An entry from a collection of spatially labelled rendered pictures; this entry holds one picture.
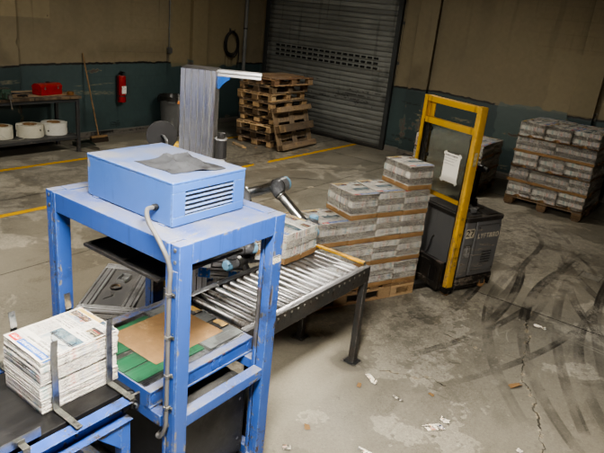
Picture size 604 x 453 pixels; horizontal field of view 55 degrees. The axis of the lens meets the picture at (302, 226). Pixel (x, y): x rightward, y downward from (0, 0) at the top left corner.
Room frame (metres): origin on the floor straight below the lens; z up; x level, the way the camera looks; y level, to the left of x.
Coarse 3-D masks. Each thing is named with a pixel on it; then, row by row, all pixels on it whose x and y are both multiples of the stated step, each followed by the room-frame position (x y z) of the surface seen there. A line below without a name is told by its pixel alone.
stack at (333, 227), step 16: (320, 224) 4.63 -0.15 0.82; (336, 224) 4.66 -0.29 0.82; (352, 224) 4.76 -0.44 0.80; (368, 224) 4.85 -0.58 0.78; (384, 224) 4.95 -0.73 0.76; (320, 240) 4.59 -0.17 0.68; (336, 240) 4.67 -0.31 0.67; (384, 240) 4.98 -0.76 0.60; (336, 256) 4.68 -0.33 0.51; (352, 256) 4.78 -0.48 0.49; (368, 256) 4.88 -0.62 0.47; (384, 256) 4.97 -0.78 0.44; (384, 272) 4.99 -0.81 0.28; (368, 288) 4.95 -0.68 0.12; (384, 288) 5.01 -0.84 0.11; (336, 304) 4.72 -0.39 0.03
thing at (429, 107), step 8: (424, 104) 5.79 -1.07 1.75; (432, 104) 5.81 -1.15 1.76; (424, 112) 5.78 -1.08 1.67; (432, 112) 5.79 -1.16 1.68; (424, 120) 5.77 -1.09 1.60; (424, 128) 5.77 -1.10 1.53; (424, 136) 5.76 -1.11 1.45; (424, 144) 5.81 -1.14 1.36; (416, 152) 5.79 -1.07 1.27; (424, 152) 5.76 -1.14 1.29
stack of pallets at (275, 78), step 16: (272, 80) 10.99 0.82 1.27; (240, 96) 11.27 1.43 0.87; (256, 96) 11.09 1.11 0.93; (272, 96) 10.94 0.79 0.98; (288, 96) 11.42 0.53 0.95; (240, 112) 11.37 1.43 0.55; (256, 112) 11.12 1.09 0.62; (240, 128) 11.27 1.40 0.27; (256, 128) 11.11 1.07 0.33; (272, 128) 11.02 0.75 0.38; (256, 144) 11.11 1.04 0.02; (272, 144) 11.01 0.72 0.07
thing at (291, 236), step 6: (288, 228) 3.85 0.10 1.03; (294, 228) 3.87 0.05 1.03; (288, 234) 3.74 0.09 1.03; (294, 234) 3.77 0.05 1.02; (288, 240) 3.72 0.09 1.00; (294, 240) 3.79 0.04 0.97; (258, 246) 3.85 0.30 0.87; (282, 246) 3.73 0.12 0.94; (288, 246) 3.73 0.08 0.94; (294, 246) 3.79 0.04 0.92; (282, 252) 3.73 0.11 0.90; (288, 252) 3.74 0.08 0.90; (294, 252) 3.80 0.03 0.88; (282, 258) 3.72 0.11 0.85
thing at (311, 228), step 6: (288, 216) 4.11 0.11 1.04; (294, 216) 4.12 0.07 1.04; (294, 222) 4.00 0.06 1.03; (300, 222) 4.01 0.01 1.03; (306, 222) 4.02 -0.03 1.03; (312, 222) 4.03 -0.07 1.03; (306, 228) 3.90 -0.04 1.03; (312, 228) 3.95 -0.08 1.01; (306, 234) 3.90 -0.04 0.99; (312, 234) 3.96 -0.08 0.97; (306, 240) 3.91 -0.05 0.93; (312, 240) 3.98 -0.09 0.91; (306, 246) 3.93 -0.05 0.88; (312, 246) 3.98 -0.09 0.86
